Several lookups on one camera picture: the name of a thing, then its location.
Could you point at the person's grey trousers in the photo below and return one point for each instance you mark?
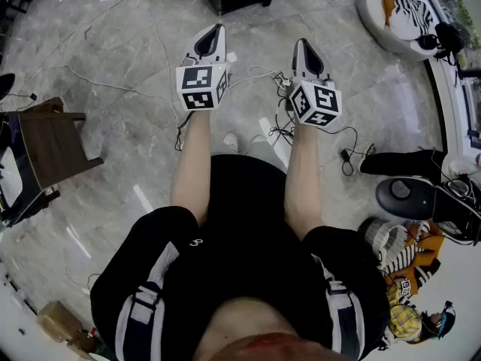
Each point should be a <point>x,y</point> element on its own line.
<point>263,152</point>

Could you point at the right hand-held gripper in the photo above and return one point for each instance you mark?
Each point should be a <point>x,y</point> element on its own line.
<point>317,102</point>

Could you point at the dark wooden chair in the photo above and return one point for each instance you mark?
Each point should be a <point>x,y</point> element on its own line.
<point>52,145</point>

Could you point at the person's chin and neck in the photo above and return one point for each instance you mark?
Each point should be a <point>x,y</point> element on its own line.
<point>244,322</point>

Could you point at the orange cushion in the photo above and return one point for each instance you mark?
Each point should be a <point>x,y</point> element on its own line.
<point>387,6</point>

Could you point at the grey white knitted basket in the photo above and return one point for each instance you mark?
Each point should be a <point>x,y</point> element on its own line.
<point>376,231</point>

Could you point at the black power adapter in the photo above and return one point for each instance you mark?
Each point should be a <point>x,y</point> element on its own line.
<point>346,154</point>

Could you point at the person's black shirt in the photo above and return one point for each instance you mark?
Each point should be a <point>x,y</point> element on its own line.
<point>244,220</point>

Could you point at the small brown box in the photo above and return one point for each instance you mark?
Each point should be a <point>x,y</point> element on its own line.
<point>80,342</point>

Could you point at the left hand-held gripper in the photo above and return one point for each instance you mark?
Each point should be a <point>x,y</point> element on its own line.
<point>197,85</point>

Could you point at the person's right forearm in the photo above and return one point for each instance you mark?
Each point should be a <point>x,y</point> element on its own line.
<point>304,179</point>

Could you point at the white beanbag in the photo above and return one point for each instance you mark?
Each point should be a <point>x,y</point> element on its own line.
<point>376,28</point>

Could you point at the person's left forearm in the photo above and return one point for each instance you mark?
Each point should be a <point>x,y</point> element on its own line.
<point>191,164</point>

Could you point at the black white striped cushion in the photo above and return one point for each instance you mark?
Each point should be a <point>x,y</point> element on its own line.
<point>411,13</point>

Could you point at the person's white shoe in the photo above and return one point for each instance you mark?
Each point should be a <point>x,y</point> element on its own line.
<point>231,141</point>

